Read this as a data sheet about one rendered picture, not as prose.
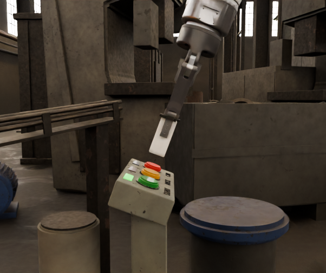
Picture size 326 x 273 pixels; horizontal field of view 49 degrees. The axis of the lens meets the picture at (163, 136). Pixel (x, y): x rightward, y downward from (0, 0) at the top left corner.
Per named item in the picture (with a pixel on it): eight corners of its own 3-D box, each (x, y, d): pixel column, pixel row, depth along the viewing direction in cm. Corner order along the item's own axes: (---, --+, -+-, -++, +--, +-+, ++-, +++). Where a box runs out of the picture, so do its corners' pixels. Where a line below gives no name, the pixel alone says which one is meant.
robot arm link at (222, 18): (191, -19, 58) (178, 17, 58) (243, 1, 58) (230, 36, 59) (188, -3, 67) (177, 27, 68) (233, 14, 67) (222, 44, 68)
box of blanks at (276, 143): (191, 233, 202) (192, 97, 194) (158, 195, 282) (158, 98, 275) (344, 219, 226) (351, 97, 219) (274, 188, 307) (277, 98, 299)
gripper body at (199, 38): (182, 27, 67) (165, 73, 68) (183, 17, 59) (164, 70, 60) (219, 41, 67) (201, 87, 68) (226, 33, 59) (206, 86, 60)
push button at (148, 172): (138, 177, 72) (142, 169, 71) (140, 173, 76) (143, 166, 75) (157, 184, 72) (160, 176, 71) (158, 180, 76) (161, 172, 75)
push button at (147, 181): (135, 186, 64) (138, 177, 64) (137, 181, 68) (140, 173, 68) (155, 194, 64) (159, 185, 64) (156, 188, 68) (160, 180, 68)
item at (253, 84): (253, 156, 477) (255, 74, 466) (312, 172, 374) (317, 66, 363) (218, 158, 461) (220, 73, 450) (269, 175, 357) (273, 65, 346)
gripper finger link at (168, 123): (176, 111, 64) (177, 112, 61) (167, 137, 65) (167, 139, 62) (169, 109, 64) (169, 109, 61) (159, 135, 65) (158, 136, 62)
